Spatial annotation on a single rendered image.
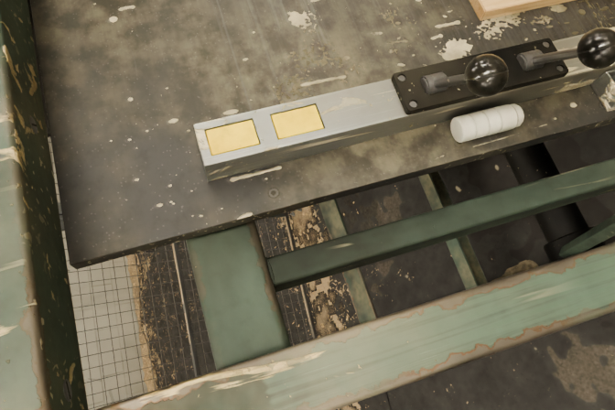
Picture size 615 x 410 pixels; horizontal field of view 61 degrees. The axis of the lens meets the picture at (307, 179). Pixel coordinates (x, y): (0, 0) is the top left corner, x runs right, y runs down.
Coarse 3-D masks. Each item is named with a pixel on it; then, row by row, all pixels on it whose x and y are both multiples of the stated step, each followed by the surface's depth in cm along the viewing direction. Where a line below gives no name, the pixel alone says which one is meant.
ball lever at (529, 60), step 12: (588, 36) 48; (600, 36) 48; (612, 36) 48; (576, 48) 52; (588, 48) 48; (600, 48) 48; (612, 48) 47; (528, 60) 58; (540, 60) 57; (552, 60) 55; (588, 60) 49; (600, 60) 48; (612, 60) 48
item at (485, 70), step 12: (480, 60) 46; (492, 60) 45; (468, 72) 46; (480, 72) 45; (492, 72) 45; (504, 72) 46; (432, 84) 56; (444, 84) 54; (456, 84) 52; (468, 84) 47; (480, 84) 46; (492, 84) 46; (504, 84) 46
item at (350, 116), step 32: (576, 64) 61; (320, 96) 57; (352, 96) 57; (384, 96) 57; (512, 96) 61; (256, 128) 54; (352, 128) 55; (384, 128) 58; (224, 160) 53; (256, 160) 55; (288, 160) 57
